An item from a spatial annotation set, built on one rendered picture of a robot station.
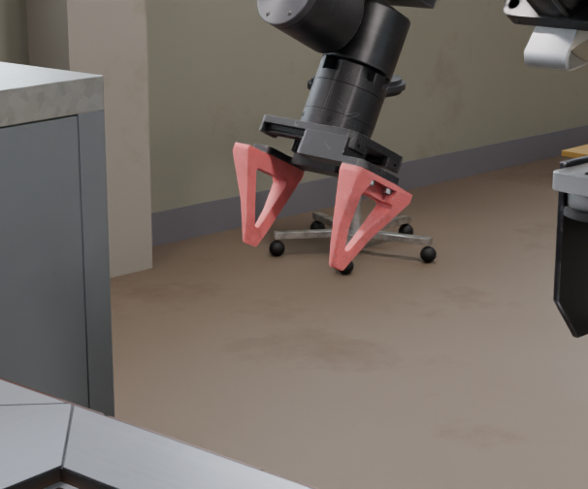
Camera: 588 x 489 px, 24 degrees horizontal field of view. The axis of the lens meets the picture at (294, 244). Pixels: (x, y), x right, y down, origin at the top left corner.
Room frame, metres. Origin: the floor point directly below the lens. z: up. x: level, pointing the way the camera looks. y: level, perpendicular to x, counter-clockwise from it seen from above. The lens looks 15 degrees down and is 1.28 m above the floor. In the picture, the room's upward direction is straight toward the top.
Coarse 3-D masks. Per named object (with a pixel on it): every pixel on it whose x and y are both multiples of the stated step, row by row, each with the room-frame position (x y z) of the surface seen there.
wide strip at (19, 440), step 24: (0, 408) 1.09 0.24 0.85; (24, 408) 1.09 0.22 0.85; (48, 408) 1.09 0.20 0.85; (0, 432) 1.04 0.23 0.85; (24, 432) 1.04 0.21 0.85; (48, 432) 1.04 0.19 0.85; (0, 456) 0.99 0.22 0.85; (24, 456) 0.99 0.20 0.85; (48, 456) 0.99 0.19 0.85; (0, 480) 0.95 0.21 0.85; (24, 480) 0.95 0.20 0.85
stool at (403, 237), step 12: (396, 84) 4.66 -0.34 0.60; (360, 204) 4.72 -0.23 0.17; (312, 216) 4.97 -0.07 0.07; (324, 216) 4.91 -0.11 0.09; (360, 216) 4.72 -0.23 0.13; (396, 216) 4.91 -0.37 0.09; (408, 216) 4.91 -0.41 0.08; (312, 228) 4.96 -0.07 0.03; (324, 228) 4.97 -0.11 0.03; (384, 228) 4.82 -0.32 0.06; (408, 228) 4.91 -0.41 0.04; (348, 240) 4.58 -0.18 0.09; (384, 240) 4.67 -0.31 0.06; (396, 240) 4.65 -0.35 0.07; (408, 240) 4.62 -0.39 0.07; (420, 240) 4.61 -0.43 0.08; (432, 240) 4.62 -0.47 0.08; (276, 252) 4.67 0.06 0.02; (420, 252) 4.61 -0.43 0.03; (432, 252) 4.59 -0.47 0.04; (348, 264) 4.44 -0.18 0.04
